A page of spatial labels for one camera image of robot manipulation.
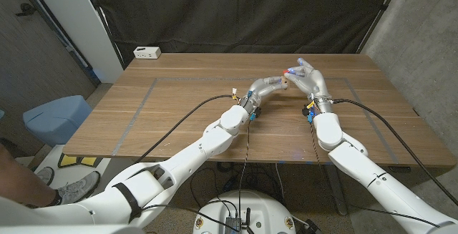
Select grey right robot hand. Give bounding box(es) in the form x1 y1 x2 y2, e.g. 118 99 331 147
282 57 333 114

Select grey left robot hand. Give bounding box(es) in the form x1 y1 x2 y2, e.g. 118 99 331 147
238 76 289 115

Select black curtain backdrop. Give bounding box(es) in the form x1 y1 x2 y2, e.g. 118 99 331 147
87 0 398 67

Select white power strip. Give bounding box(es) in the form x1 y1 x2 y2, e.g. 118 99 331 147
132 46 162 60

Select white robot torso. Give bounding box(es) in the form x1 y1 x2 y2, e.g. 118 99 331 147
193 190 297 234

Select grey table leg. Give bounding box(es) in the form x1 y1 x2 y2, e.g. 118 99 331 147
328 178 349 216

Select grey electronics box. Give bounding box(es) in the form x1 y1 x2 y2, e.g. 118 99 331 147
224 216 243 234

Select yellow and black mat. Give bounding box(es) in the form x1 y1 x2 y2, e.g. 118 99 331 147
57 153 99 169

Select blue stool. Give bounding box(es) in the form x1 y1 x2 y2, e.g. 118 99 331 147
23 94 93 147

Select grey sneaker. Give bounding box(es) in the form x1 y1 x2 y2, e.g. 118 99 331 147
55 171 101 205
34 166 55 187

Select person's bare leg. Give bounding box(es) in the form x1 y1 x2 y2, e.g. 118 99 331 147
0 146 62 206

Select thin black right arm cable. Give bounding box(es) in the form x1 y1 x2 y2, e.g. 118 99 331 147
310 121 441 228

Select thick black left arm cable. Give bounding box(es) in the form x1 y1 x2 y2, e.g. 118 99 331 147
134 94 240 163

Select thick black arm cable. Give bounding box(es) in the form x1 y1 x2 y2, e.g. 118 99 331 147
332 97 458 206
134 94 240 163

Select tangled black floor cables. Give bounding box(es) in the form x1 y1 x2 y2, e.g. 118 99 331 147
189 161 283 206

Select black curtain frame pole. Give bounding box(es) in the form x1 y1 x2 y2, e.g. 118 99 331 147
356 0 407 54
84 0 126 70

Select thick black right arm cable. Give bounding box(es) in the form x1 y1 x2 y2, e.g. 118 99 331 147
332 97 458 206

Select white floor cable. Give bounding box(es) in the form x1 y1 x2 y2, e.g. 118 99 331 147
274 162 286 201

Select white floor base plate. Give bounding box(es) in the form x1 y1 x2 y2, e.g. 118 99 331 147
34 144 112 188

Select black door handle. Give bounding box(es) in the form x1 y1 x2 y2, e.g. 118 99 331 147
14 3 36 16

